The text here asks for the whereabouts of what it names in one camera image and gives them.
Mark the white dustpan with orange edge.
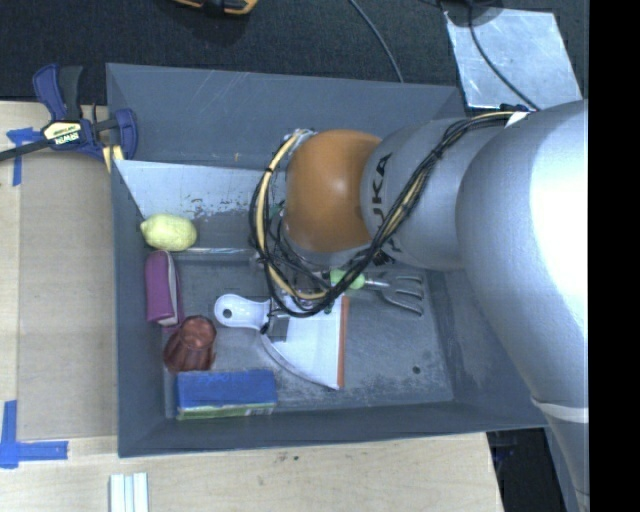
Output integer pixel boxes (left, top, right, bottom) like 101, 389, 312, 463
213, 293, 351, 392

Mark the yellow lemon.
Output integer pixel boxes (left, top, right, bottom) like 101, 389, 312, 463
139, 213, 199, 252

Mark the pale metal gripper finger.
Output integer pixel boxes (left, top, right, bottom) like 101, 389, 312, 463
266, 313, 293, 345

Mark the red-brown ribbed cup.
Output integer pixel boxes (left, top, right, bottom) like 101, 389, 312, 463
162, 314, 219, 375

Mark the blue and green box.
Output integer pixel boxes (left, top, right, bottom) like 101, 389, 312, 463
173, 368, 280, 422

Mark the green-handled metal fork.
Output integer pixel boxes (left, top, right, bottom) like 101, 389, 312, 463
328, 268, 427, 317

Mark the pale wood board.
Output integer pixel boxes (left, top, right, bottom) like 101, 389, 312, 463
17, 149, 121, 442

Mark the grey metal bin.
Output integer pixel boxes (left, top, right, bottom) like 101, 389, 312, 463
104, 62, 549, 459

